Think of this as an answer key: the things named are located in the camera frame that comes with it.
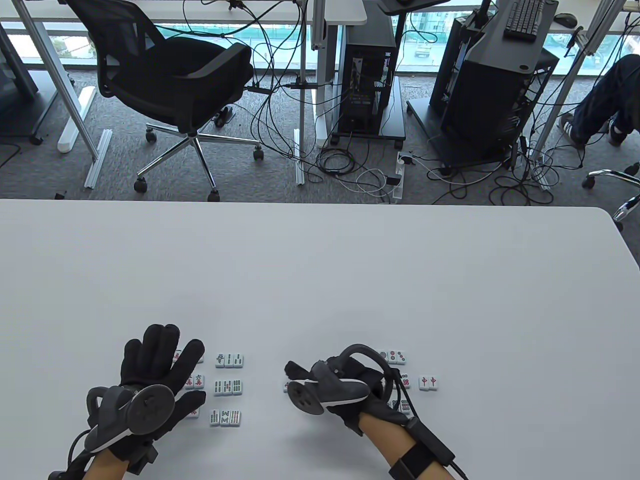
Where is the grey hand tracking controller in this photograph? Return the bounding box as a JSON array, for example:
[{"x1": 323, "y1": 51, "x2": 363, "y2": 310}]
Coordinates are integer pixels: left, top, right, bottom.
[
  {"x1": 86, "y1": 384, "x2": 176, "y2": 453},
  {"x1": 287, "y1": 344, "x2": 393, "y2": 416}
]

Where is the black computer tower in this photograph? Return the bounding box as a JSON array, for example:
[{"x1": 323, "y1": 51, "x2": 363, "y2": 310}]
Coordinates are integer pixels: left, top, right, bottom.
[
  {"x1": 430, "y1": 15, "x2": 560, "y2": 166},
  {"x1": 338, "y1": 43, "x2": 396, "y2": 135}
]

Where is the black mesh office chair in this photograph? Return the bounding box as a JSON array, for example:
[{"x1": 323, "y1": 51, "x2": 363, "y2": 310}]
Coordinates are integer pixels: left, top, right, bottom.
[
  {"x1": 581, "y1": 161, "x2": 640, "y2": 232},
  {"x1": 65, "y1": 0, "x2": 265, "y2": 202}
]

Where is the black white striped sneaker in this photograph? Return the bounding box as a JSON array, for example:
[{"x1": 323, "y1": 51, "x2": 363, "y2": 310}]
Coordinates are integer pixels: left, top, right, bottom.
[
  {"x1": 558, "y1": 112, "x2": 587, "y2": 150},
  {"x1": 607, "y1": 119, "x2": 630, "y2": 148}
]

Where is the black keyboard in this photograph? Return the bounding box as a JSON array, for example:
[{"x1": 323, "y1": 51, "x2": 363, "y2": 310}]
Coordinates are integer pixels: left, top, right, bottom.
[{"x1": 503, "y1": 0, "x2": 547, "y2": 41}]

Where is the person's left forearm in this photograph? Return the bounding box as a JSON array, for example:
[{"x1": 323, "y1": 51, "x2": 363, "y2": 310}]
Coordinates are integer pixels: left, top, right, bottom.
[{"x1": 87, "y1": 450, "x2": 132, "y2": 480}]

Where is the person's left hand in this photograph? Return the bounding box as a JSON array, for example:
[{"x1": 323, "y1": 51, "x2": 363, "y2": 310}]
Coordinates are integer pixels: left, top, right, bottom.
[{"x1": 85, "y1": 324, "x2": 207, "y2": 463}]

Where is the white standing desk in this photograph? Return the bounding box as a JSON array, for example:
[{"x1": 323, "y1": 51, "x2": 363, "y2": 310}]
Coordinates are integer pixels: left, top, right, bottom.
[{"x1": 0, "y1": 0, "x2": 368, "y2": 153}]

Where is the dark grey equipment cart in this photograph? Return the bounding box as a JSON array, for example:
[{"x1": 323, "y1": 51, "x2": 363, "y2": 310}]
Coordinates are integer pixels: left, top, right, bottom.
[{"x1": 0, "y1": 22, "x2": 61, "y2": 147}]

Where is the black monitor stand with tray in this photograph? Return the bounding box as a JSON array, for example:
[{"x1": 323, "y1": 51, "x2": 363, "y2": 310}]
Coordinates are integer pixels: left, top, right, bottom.
[
  {"x1": 467, "y1": 0, "x2": 560, "y2": 76},
  {"x1": 345, "y1": 0, "x2": 451, "y2": 48}
]

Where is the person's right forearm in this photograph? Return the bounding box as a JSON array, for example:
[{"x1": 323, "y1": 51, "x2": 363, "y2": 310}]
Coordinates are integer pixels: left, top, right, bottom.
[{"x1": 360, "y1": 412, "x2": 436, "y2": 480}]

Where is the person's right hand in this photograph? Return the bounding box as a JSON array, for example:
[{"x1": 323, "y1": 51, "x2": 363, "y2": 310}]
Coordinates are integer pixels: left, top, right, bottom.
[{"x1": 285, "y1": 356, "x2": 411, "y2": 436}]

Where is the tangle of black cables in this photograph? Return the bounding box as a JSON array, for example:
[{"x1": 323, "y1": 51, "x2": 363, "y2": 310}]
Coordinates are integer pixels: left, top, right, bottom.
[
  {"x1": 425, "y1": 115, "x2": 586, "y2": 207},
  {"x1": 182, "y1": 0, "x2": 401, "y2": 203}
]

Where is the white power strip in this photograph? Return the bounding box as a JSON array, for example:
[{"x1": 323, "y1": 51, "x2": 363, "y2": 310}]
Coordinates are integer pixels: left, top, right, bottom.
[{"x1": 392, "y1": 151, "x2": 408, "y2": 202}]

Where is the black wheeled computer cart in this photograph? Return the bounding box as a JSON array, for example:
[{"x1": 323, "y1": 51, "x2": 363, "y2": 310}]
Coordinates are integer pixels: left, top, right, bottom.
[
  {"x1": 328, "y1": 75, "x2": 407, "y2": 149},
  {"x1": 406, "y1": 97, "x2": 532, "y2": 177}
]

